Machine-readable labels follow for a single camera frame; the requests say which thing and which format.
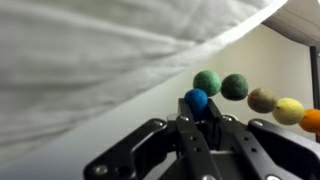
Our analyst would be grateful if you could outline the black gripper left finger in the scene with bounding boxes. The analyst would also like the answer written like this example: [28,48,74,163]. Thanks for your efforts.
[83,97,223,180]

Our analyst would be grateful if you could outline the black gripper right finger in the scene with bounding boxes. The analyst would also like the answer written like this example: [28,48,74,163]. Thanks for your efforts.
[206,98,320,180]

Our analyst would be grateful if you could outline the colorful felt ball garland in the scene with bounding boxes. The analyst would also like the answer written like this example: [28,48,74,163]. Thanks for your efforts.
[184,69,320,134]

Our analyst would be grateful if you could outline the white curtain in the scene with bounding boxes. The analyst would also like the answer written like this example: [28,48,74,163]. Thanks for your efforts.
[0,0,289,168]

